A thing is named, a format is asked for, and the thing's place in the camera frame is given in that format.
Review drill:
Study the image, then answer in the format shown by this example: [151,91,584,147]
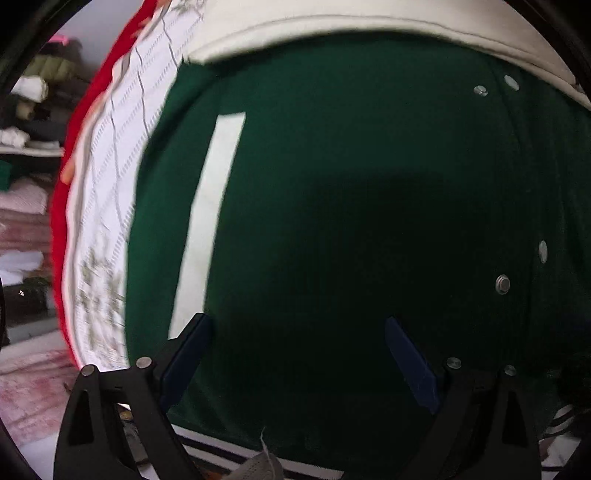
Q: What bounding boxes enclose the red floral blanket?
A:
[50,0,158,370]

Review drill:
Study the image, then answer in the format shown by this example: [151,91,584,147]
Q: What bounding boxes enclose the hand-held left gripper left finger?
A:
[53,312,215,480]

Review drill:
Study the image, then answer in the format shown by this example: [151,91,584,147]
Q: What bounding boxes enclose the white floral printed cloth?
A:
[65,0,206,371]

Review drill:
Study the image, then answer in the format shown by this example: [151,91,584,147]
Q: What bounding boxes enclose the green jacket with white stripes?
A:
[124,4,591,480]

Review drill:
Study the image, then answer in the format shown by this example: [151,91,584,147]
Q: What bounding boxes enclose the pink folded blankets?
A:
[0,174,52,252]

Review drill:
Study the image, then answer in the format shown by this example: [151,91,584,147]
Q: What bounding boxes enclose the shelf of folded clothes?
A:
[0,39,90,155]

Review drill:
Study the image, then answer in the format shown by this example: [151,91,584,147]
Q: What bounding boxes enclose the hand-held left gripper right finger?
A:
[384,316,542,480]

